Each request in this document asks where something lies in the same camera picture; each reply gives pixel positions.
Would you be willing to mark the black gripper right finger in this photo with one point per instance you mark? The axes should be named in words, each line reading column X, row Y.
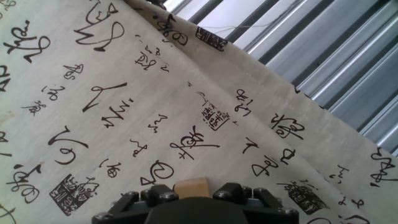
column 264, row 202

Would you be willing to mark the small wooden cube block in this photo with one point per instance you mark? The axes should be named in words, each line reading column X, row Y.
column 191, row 188

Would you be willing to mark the calligraphy print beige tablecloth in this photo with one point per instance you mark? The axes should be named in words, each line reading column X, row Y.
column 124, row 109

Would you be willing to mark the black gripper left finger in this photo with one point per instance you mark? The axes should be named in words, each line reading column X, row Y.
column 133, row 202

